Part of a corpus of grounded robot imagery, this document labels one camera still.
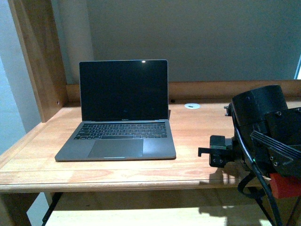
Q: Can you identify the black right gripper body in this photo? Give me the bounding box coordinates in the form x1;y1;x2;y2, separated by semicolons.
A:
198;135;247;170

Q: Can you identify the wooden desk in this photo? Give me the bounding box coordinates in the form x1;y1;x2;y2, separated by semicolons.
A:
0;0;301;226

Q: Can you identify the grey open laptop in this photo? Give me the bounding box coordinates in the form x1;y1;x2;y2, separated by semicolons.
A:
55;59;176;162

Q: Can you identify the white cable grommet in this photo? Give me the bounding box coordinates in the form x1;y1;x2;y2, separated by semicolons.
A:
184;103;201;109

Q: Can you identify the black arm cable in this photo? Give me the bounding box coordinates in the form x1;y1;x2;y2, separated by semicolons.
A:
231;113;284;226

